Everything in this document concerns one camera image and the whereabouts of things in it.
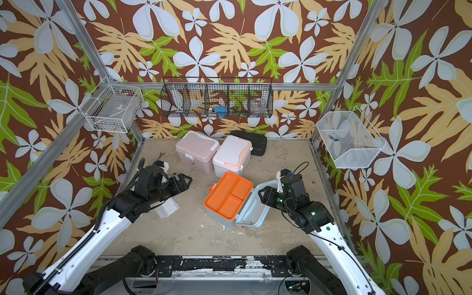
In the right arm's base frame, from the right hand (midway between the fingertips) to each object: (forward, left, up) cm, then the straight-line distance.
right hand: (260, 193), depth 72 cm
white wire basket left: (+38, +69, +14) cm, 80 cm away
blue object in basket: (+43, +17, +8) cm, 47 cm away
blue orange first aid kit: (-5, +3, -8) cm, 10 cm away
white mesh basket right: (+24, -44, +5) cm, 50 cm away
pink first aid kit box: (+28, +31, -7) cm, 43 cm away
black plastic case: (+43, -4, -15) cm, 46 cm away
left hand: (+5, +31, +1) cm, 31 cm away
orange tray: (+3, +15, -10) cm, 18 cm away
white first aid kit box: (+25, +12, -6) cm, 28 cm away
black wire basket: (+51, +20, +11) cm, 56 cm away
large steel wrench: (+38, +57, -20) cm, 71 cm away
